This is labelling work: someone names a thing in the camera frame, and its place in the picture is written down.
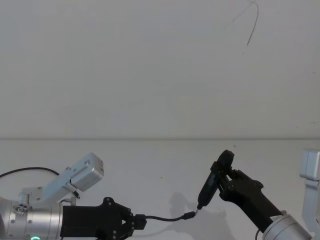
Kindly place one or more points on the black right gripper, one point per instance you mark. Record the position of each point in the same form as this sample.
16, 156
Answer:
250, 197

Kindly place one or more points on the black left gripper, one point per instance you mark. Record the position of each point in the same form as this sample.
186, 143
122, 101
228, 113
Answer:
85, 221

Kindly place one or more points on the black slim handheld tool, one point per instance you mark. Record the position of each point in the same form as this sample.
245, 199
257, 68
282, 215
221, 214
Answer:
207, 187

